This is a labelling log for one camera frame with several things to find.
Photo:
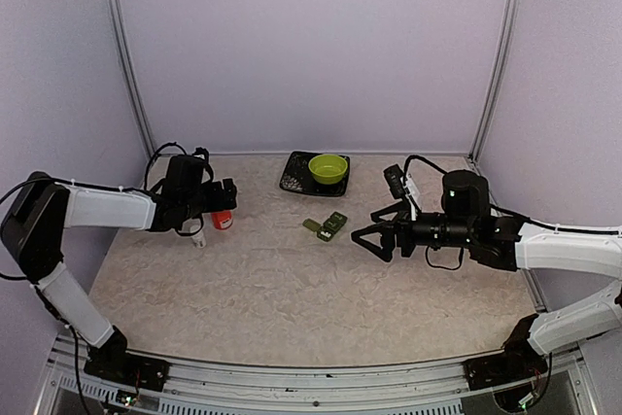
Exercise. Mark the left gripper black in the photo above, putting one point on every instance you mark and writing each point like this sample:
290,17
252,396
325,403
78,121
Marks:
230,190

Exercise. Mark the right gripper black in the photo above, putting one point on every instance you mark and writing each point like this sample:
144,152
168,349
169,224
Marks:
401,223

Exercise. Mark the red pill bottle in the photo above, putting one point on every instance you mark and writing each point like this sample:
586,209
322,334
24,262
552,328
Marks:
222,220

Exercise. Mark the green pill organizer box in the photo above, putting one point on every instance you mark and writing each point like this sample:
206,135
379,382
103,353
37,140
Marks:
326,230

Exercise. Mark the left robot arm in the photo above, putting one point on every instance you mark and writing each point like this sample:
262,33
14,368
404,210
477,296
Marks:
44,207

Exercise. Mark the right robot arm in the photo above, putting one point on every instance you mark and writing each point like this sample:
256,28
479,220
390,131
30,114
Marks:
505,241

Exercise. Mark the black patterned tray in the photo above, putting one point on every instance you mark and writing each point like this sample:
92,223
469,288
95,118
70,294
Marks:
297,178

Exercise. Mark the lime green bowl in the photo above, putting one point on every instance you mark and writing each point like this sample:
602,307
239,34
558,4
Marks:
328,169

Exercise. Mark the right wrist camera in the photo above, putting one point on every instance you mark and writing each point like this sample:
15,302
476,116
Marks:
404,191

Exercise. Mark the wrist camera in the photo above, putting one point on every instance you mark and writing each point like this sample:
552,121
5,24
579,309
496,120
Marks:
201,153
404,191

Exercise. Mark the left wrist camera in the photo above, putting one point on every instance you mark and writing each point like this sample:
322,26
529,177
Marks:
201,153

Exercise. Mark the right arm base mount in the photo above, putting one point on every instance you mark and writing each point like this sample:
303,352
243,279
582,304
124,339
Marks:
510,365

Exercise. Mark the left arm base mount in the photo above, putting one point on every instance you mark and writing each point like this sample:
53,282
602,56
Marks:
128,369

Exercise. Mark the aluminium front frame rail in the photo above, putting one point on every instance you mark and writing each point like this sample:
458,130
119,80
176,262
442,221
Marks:
198,387

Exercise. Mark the left aluminium corner post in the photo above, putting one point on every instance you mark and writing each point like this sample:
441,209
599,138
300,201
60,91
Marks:
130,80

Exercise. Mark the aluminium corner post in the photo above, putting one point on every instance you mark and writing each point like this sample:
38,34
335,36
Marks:
130,80
508,18

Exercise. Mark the right aluminium corner post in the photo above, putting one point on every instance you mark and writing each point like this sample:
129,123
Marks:
508,18

